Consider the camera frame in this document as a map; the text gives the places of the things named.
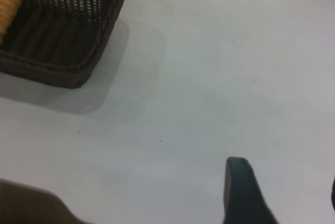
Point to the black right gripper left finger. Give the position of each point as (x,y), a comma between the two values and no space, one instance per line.
(243,195)

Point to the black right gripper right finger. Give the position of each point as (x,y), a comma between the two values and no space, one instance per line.
(333,192)

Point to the black woven wicker basket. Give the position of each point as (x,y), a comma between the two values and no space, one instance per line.
(57,33)

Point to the ridged golden bread roll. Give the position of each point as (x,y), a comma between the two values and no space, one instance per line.
(10,1)

